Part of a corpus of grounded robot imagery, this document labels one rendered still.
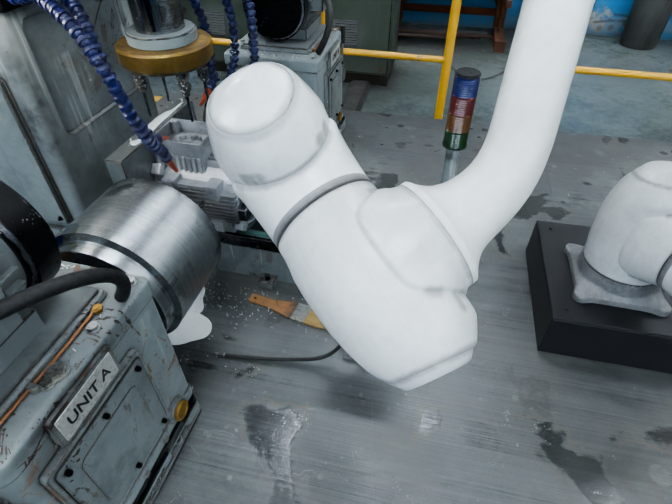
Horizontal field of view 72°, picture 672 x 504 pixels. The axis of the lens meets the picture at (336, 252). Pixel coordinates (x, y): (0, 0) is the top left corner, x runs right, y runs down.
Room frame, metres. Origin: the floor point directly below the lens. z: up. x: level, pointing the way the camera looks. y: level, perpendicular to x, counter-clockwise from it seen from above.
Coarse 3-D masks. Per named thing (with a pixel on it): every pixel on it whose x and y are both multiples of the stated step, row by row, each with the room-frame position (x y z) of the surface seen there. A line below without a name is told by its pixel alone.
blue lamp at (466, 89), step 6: (456, 78) 1.06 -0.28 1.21; (456, 84) 1.06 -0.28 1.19; (462, 84) 1.05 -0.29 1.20; (468, 84) 1.04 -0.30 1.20; (474, 84) 1.04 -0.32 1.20; (456, 90) 1.06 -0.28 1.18; (462, 90) 1.05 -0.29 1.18; (468, 90) 1.04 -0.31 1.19; (474, 90) 1.05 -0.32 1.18; (456, 96) 1.05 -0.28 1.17; (462, 96) 1.04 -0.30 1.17; (468, 96) 1.04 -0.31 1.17; (474, 96) 1.05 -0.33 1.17
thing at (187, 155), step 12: (180, 120) 0.98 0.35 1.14; (156, 132) 0.92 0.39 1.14; (168, 132) 0.95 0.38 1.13; (180, 132) 0.97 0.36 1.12; (192, 132) 0.97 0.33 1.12; (204, 132) 0.96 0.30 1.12; (168, 144) 0.88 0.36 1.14; (180, 144) 0.87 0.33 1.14; (192, 144) 0.87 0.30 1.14; (204, 144) 0.88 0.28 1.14; (156, 156) 0.88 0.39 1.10; (180, 156) 0.87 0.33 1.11; (192, 156) 0.87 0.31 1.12; (204, 156) 0.87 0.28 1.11; (180, 168) 0.87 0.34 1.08; (192, 168) 0.87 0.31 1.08; (204, 168) 0.86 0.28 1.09
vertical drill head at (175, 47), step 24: (144, 0) 0.88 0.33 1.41; (168, 0) 0.90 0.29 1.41; (144, 24) 0.88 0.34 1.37; (168, 24) 0.89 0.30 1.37; (192, 24) 0.94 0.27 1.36; (120, 48) 0.88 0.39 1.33; (144, 48) 0.86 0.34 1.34; (168, 48) 0.87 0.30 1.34; (192, 48) 0.88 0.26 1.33; (144, 72) 0.84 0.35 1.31; (168, 72) 0.84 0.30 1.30; (144, 96) 0.90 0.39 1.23; (168, 96) 0.97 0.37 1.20; (192, 120) 0.88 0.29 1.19
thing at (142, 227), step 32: (128, 192) 0.66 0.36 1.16; (160, 192) 0.67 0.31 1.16; (96, 224) 0.57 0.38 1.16; (128, 224) 0.58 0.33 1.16; (160, 224) 0.60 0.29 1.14; (192, 224) 0.64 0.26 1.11; (64, 256) 0.53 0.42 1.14; (96, 256) 0.51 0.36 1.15; (128, 256) 0.53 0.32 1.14; (160, 256) 0.55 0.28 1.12; (192, 256) 0.59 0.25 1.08; (160, 288) 0.51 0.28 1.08; (192, 288) 0.56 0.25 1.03
